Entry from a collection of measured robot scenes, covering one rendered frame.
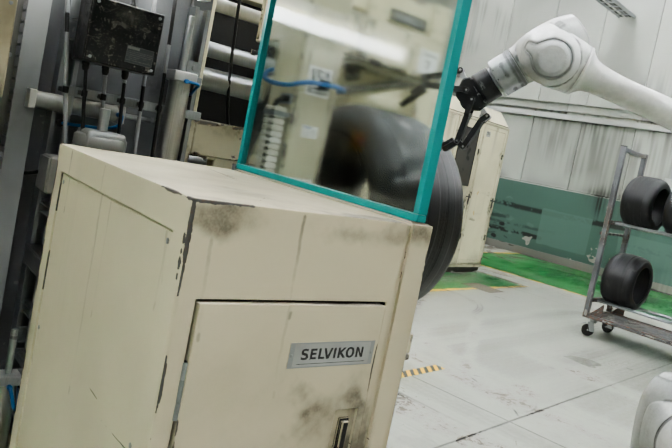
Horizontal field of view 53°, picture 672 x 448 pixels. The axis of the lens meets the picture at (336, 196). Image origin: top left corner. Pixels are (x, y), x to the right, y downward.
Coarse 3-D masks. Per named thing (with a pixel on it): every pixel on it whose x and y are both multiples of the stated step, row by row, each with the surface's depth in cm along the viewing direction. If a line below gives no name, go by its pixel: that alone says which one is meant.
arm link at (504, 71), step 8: (504, 56) 147; (488, 64) 149; (496, 64) 147; (504, 64) 146; (512, 64) 145; (496, 72) 147; (504, 72) 146; (512, 72) 145; (520, 72) 145; (496, 80) 148; (504, 80) 146; (512, 80) 146; (520, 80) 146; (504, 88) 147; (512, 88) 148
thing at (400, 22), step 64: (320, 0) 125; (384, 0) 111; (448, 0) 99; (256, 64) 139; (320, 64) 123; (384, 64) 109; (448, 64) 97; (256, 128) 138; (320, 128) 120; (384, 128) 107; (320, 192) 117; (384, 192) 105
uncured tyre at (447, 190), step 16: (448, 160) 184; (448, 176) 181; (432, 192) 176; (448, 192) 180; (432, 208) 175; (448, 208) 179; (432, 224) 175; (448, 224) 179; (432, 240) 177; (448, 240) 180; (432, 256) 179; (448, 256) 182; (432, 272) 182; (432, 288) 189
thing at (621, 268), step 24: (624, 192) 656; (648, 192) 640; (624, 216) 657; (648, 216) 641; (600, 240) 663; (624, 240) 702; (600, 264) 664; (624, 264) 652; (648, 264) 661; (600, 288) 664; (624, 288) 644; (648, 288) 676; (600, 312) 659; (648, 312) 668; (648, 336) 624
